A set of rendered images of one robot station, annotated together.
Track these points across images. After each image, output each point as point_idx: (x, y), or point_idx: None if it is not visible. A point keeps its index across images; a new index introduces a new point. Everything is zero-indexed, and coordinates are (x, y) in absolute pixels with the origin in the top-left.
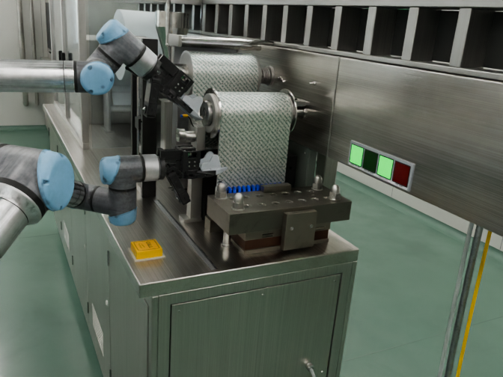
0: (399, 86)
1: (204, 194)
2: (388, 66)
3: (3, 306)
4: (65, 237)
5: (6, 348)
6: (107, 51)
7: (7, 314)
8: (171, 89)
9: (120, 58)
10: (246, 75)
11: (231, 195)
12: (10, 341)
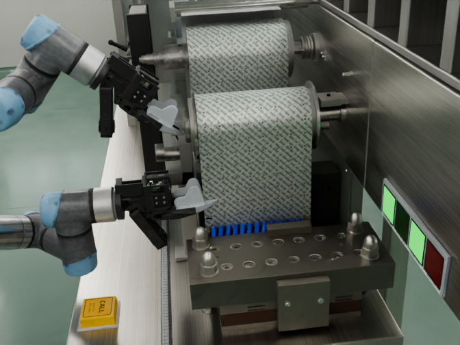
0: (434, 115)
1: (200, 226)
2: (422, 75)
3: (74, 283)
4: None
5: (64, 337)
6: (31, 59)
7: (75, 294)
8: (126, 100)
9: (50, 68)
10: (269, 54)
11: (218, 241)
12: (69, 328)
